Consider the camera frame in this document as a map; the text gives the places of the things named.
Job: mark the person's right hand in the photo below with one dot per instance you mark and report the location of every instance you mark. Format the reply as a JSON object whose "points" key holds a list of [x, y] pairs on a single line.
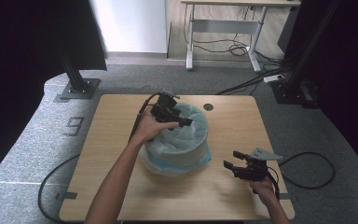
{"points": [[262, 189]]}

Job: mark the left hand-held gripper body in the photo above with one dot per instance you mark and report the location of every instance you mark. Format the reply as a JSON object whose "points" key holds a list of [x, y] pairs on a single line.
{"points": [[164, 109]]}

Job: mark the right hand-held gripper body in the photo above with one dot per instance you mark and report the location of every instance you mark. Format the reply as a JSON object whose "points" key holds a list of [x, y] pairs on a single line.
{"points": [[253, 169]]}

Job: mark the green plastic bin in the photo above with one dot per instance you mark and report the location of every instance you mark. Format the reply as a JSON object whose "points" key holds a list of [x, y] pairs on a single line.
{"points": [[186, 152]]}

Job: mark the person's left hand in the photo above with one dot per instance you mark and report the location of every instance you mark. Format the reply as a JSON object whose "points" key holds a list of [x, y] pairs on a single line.
{"points": [[150, 129]]}

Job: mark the white metal desk frame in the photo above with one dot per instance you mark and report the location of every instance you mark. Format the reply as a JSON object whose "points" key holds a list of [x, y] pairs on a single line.
{"points": [[227, 26]]}

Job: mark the black stand with grey base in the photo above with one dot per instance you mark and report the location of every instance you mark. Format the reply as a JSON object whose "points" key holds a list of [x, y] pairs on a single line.
{"points": [[79, 88]]}

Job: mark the white power strip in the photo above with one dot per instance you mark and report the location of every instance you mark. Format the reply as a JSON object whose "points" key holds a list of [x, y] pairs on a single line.
{"points": [[273, 78]]}

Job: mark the white panel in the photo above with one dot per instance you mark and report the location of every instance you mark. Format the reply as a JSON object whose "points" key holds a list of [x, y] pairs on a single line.
{"points": [[133, 25]]}

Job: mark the grey tape number mark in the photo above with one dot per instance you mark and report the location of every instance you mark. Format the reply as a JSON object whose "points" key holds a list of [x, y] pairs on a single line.
{"points": [[72, 126]]}

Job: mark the black curtain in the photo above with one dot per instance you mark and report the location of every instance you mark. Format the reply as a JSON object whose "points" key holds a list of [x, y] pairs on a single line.
{"points": [[348, 77], [18, 62]]}

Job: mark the white blue-edged plastic bag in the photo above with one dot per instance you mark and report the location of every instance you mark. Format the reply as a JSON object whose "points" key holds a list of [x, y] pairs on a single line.
{"points": [[167, 169]]}

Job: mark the grey tape strip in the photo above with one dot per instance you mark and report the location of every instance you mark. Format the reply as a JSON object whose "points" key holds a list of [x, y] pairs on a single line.
{"points": [[285, 196], [66, 195]]}

